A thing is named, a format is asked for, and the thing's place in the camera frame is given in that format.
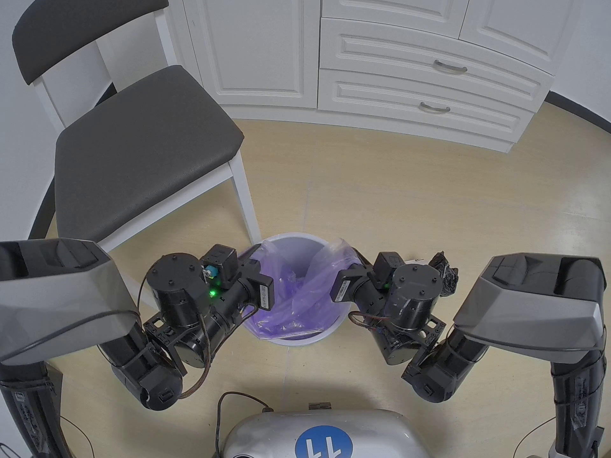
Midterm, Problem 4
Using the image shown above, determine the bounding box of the purple plastic bag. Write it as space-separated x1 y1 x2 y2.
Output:
238 238 363 341

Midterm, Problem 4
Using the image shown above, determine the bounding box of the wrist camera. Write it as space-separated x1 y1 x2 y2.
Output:
372 251 406 291
200 244 238 289

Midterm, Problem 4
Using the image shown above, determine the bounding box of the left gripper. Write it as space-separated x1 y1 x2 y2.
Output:
215 256 276 325

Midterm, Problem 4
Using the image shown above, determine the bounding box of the white trash bin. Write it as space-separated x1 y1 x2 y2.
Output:
243 231 347 350

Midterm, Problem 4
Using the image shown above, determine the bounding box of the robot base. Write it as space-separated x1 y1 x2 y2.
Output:
223 401 430 458

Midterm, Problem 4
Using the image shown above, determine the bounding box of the black cable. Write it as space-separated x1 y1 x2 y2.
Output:
217 392 274 458
58 414 95 458
517 427 558 458

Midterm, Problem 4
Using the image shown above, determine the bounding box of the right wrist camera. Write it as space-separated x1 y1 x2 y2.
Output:
372 251 406 291

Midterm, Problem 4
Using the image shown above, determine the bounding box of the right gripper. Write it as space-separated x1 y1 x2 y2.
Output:
329 249 392 316

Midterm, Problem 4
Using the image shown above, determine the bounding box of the black plastic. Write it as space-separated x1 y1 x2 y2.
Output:
427 251 459 297

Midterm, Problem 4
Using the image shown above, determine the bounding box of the white chair dark grey seat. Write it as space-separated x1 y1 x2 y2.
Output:
12 0 262 256

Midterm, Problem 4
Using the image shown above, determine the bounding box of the white wardrobe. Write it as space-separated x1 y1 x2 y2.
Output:
162 0 585 154

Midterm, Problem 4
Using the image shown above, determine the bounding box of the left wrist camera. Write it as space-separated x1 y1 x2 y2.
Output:
200 244 238 289

